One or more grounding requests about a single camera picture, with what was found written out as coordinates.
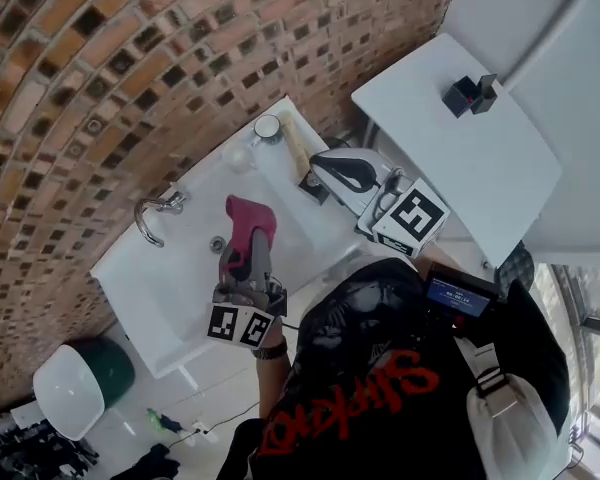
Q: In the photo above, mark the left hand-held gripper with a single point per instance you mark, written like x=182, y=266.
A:
x=240, y=298

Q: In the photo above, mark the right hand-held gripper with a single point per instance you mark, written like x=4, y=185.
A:
x=405, y=218

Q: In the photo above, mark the magenta cloth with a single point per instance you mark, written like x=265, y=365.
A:
x=247, y=218

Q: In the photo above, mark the beige soap dispenser black pump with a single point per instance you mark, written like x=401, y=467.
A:
x=296, y=143

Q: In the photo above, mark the person's left forearm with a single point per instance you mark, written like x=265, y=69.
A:
x=269, y=383

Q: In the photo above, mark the black cloth on floor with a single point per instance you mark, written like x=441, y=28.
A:
x=157, y=460

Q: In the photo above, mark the metal sink drain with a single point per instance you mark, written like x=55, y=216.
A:
x=217, y=244

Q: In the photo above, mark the white sink basin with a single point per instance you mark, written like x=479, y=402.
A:
x=190, y=278

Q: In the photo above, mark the dark wristwatch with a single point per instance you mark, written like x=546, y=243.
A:
x=270, y=352

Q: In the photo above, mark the white mug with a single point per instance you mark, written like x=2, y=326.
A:
x=266, y=127

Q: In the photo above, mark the chrome faucet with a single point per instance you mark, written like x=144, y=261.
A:
x=145, y=223

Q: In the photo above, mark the white table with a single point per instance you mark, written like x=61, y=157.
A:
x=460, y=168

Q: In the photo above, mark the black open box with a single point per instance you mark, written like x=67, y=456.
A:
x=456, y=97

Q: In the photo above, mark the black shirt with red print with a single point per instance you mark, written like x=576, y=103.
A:
x=360, y=368

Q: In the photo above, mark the black box lid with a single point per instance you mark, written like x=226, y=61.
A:
x=486, y=93

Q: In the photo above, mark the black chest device with screen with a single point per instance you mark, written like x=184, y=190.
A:
x=460, y=295

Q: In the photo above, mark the white power strip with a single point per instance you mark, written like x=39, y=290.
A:
x=203, y=429

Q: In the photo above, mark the green spray bottle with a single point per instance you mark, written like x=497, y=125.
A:
x=161, y=419

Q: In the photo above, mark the black round stool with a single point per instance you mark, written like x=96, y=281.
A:
x=517, y=270

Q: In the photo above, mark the white and green bin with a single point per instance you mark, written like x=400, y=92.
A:
x=75, y=393

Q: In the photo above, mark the pile of black equipment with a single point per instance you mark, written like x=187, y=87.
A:
x=30, y=450

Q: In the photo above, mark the white sling bag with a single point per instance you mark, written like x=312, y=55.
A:
x=510, y=418

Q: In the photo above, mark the window frame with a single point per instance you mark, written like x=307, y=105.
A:
x=592, y=363

